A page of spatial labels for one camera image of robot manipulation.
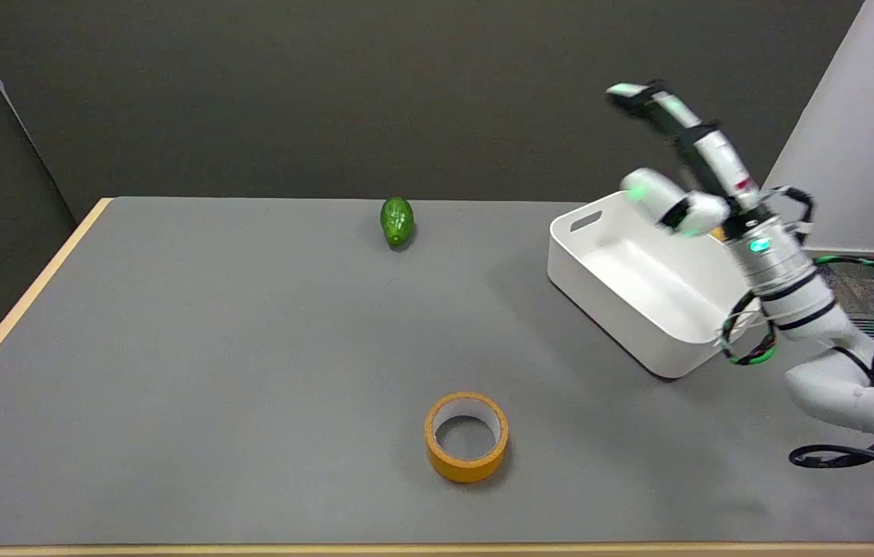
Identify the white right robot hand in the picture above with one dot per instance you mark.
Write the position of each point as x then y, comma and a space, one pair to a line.
708, 162

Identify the green cucumber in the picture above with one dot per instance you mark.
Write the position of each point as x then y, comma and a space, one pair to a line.
397, 221

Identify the yellow tape roll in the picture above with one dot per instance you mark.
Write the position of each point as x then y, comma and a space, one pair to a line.
466, 437

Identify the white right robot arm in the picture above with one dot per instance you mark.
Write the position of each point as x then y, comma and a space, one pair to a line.
824, 325

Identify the white plastic bin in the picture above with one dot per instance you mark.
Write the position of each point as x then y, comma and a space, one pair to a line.
642, 282

